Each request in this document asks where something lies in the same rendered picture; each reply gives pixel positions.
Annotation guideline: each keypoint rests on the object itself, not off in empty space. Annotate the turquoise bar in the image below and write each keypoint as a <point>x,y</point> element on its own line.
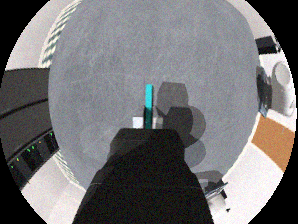
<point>148,105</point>

